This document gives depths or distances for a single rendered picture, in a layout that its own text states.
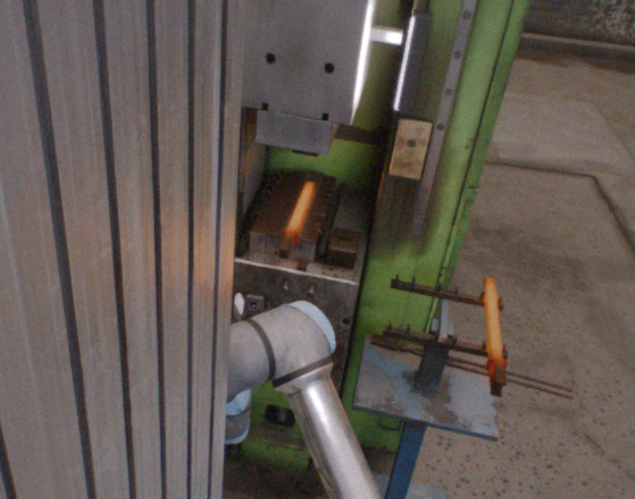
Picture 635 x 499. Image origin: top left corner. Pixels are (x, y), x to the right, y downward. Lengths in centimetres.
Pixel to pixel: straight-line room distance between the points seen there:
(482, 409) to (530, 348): 145
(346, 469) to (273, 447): 131
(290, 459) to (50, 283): 220
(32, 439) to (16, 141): 18
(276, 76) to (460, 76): 48
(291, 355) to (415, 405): 79
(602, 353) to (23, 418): 326
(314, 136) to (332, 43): 25
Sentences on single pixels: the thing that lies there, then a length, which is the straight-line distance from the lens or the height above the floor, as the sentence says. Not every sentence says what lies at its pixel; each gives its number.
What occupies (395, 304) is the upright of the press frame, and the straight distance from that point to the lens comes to 222.
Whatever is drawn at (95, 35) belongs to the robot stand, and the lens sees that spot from 37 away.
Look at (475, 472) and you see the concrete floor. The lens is 276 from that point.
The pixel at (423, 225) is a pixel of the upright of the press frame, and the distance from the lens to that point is 204.
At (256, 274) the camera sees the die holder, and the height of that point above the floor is 88.
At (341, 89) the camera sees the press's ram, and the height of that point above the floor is 146.
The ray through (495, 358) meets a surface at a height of 99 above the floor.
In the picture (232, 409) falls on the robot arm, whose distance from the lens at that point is 147.
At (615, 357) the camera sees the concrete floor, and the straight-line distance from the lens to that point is 355.
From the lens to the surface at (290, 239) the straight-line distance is 191.
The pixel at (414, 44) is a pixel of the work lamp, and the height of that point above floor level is 157.
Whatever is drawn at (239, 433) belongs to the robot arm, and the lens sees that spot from 156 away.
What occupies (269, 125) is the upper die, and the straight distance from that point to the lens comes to 181.
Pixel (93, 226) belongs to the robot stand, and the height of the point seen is 185.
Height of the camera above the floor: 205
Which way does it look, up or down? 34 degrees down
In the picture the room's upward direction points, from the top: 8 degrees clockwise
